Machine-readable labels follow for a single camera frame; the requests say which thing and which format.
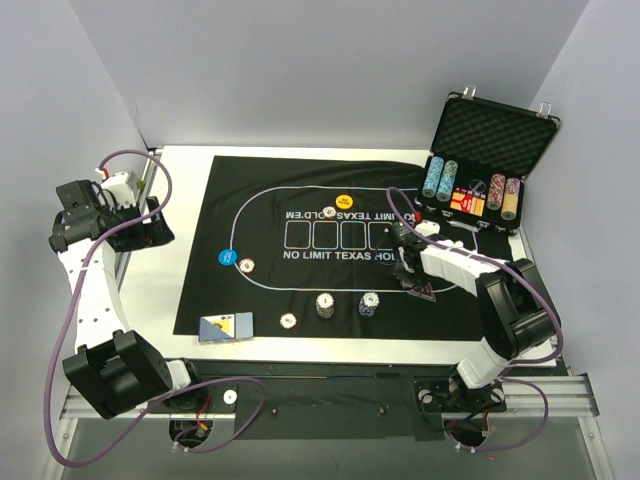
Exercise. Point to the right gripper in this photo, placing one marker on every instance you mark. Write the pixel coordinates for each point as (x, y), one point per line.
(404, 248)

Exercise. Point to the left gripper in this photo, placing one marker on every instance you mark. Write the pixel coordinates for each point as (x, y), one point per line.
(151, 228)

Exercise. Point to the blue chip stack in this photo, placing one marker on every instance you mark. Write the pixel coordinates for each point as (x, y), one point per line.
(368, 304)

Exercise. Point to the grey chip stack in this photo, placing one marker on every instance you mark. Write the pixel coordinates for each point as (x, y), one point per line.
(325, 305)

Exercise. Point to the red white chip top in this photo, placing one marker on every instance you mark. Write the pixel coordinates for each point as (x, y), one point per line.
(329, 212)

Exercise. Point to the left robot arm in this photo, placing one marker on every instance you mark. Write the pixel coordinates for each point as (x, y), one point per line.
(114, 368)

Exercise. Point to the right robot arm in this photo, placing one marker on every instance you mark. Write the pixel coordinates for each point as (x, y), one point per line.
(515, 312)

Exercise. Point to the red triangle dealer marker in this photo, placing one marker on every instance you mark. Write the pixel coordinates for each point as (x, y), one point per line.
(422, 292)

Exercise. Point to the red card deck in case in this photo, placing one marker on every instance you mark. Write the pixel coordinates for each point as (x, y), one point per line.
(468, 201)

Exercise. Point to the blue small blind button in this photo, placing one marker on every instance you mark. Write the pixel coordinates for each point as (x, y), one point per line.
(227, 257)

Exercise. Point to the yellow big blind button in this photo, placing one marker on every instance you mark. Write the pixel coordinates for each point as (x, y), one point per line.
(344, 202)

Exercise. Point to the green chip row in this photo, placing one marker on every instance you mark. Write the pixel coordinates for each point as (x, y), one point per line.
(447, 180)

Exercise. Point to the light blue chip row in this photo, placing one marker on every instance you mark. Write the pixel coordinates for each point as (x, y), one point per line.
(432, 177)

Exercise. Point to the red white 100 chip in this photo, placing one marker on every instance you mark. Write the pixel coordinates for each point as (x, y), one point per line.
(247, 265)

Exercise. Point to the yellow chip row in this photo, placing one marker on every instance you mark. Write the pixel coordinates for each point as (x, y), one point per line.
(510, 199)

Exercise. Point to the red chip row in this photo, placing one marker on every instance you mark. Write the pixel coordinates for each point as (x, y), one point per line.
(496, 191)

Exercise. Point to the black poker table mat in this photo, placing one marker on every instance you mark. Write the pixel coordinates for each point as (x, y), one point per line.
(304, 247)

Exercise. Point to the red white chip front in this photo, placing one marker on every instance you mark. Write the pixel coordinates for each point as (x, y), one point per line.
(288, 320)

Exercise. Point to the black aluminium chip case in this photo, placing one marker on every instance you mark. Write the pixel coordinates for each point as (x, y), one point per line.
(486, 137)

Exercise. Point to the aluminium rail frame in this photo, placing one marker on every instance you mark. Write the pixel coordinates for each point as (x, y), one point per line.
(550, 390)

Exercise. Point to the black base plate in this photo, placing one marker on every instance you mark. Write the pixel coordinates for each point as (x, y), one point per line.
(305, 401)

